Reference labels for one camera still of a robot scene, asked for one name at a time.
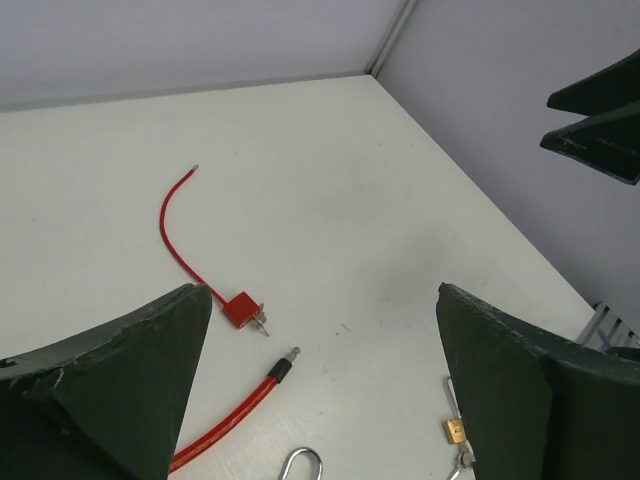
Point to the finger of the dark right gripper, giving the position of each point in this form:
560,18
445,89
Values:
608,89
607,142

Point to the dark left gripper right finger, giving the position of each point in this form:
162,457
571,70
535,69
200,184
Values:
536,405

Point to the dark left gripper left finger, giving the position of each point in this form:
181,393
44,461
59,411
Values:
109,402

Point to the red thin-cable padlock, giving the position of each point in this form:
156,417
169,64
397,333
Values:
242,309

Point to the small brass long-shackle padlock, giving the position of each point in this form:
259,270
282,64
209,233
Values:
456,435

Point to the large brass padlock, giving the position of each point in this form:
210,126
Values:
302,463

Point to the thick red cable lock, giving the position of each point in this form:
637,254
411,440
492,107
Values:
273,378

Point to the right aluminium frame post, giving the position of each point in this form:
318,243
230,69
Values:
392,33

